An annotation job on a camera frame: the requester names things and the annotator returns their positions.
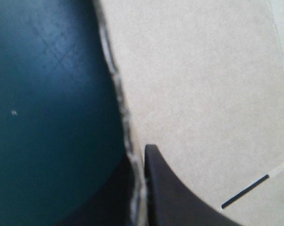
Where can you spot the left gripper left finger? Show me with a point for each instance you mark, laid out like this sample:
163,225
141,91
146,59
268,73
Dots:
104,204

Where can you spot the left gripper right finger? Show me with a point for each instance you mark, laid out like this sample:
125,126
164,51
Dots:
170,202

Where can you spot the brown cardboard box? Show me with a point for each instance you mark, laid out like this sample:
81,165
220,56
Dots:
191,94

